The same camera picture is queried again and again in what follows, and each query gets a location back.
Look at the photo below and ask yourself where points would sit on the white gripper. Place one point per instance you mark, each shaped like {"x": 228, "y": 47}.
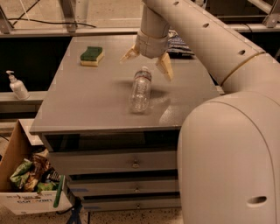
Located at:
{"x": 152, "y": 45}

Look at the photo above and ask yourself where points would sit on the clear plastic water bottle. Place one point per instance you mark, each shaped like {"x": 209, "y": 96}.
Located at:
{"x": 141, "y": 90}

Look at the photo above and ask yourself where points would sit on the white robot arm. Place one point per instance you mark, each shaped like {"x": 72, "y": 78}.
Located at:
{"x": 228, "y": 147}

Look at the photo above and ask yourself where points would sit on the white pump soap bottle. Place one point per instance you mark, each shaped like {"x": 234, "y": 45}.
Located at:
{"x": 17, "y": 86}

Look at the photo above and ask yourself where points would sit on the blue chip bag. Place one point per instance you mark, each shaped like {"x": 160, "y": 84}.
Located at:
{"x": 177, "y": 46}

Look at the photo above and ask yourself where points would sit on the green and yellow sponge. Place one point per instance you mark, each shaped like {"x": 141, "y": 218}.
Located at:
{"x": 92, "y": 56}

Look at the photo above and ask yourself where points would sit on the grey drawer cabinet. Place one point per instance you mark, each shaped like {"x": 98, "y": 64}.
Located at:
{"x": 86, "y": 109}

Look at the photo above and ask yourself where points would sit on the top drawer with knob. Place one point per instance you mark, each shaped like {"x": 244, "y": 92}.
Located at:
{"x": 81, "y": 163}

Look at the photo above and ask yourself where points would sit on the drawer with knob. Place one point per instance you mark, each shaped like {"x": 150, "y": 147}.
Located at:
{"x": 132, "y": 204}
{"x": 81, "y": 163}
{"x": 124, "y": 187}

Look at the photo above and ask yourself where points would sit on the middle drawer with knob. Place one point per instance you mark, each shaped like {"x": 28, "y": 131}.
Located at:
{"x": 124, "y": 187}

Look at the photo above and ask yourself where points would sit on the bottom drawer with knob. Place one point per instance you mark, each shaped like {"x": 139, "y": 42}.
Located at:
{"x": 132, "y": 204}

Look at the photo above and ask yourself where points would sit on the brown snack bag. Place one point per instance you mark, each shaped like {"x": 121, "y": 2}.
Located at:
{"x": 40, "y": 165}

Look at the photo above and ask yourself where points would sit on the green marker pen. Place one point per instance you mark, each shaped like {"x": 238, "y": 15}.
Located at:
{"x": 58, "y": 193}

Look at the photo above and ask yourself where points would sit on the cardboard box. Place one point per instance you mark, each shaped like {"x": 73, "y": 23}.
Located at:
{"x": 21, "y": 145}

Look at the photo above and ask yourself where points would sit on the green snack bag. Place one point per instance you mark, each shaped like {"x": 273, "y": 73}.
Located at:
{"x": 21, "y": 174}

